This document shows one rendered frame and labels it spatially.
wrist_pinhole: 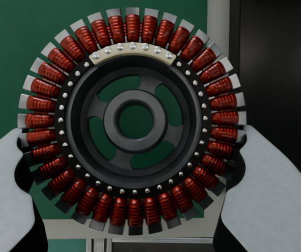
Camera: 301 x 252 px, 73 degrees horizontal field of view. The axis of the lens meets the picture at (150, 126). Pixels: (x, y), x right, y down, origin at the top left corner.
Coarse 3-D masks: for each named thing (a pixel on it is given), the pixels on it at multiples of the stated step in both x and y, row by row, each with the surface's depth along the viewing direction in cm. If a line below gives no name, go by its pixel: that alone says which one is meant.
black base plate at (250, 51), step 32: (256, 0) 16; (288, 0) 16; (256, 32) 16; (288, 32) 16; (256, 64) 16; (288, 64) 16; (256, 96) 16; (288, 96) 16; (256, 128) 16; (288, 128) 16
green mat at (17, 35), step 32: (0, 0) 17; (32, 0) 17; (64, 0) 17; (96, 0) 17; (128, 0) 18; (160, 0) 18; (192, 0) 18; (0, 32) 17; (32, 32) 17; (192, 32) 18; (0, 64) 17; (0, 96) 18; (160, 96) 18; (0, 128) 18; (96, 128) 18; (128, 128) 18; (160, 160) 18; (32, 192) 18
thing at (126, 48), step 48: (48, 48) 10; (96, 48) 10; (144, 48) 10; (192, 48) 10; (48, 96) 10; (96, 96) 12; (144, 96) 10; (192, 96) 10; (240, 96) 10; (48, 144) 9; (144, 144) 10; (192, 144) 10; (48, 192) 10; (96, 192) 10; (144, 192) 10; (192, 192) 9
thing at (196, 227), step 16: (208, 0) 18; (224, 0) 18; (208, 16) 18; (224, 16) 18; (208, 32) 18; (224, 32) 18; (224, 48) 18; (224, 160) 19; (208, 192) 19; (224, 192) 19; (208, 208) 19; (48, 224) 18; (64, 224) 18; (80, 224) 18; (144, 224) 18; (192, 224) 19; (208, 224) 19
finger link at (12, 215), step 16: (16, 128) 10; (0, 144) 9; (16, 144) 9; (0, 160) 8; (16, 160) 8; (0, 176) 7; (16, 176) 8; (32, 176) 9; (0, 192) 7; (16, 192) 7; (0, 208) 6; (16, 208) 6; (32, 208) 6; (0, 224) 6; (16, 224) 6; (32, 224) 6; (0, 240) 5; (16, 240) 5; (32, 240) 6
